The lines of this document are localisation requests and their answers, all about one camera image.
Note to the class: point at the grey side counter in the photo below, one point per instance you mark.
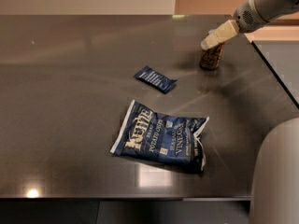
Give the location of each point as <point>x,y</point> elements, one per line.
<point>282,58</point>

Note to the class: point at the orange soda can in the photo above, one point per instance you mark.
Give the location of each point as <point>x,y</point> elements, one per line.
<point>210,59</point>

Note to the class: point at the blue Kettle chip bag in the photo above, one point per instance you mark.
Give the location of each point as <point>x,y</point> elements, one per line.
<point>152,136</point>

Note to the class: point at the small dark blue snack packet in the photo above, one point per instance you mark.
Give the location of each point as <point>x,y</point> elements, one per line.
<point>155,79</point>

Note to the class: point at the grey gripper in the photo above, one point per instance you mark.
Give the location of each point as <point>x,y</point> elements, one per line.
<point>247,19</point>

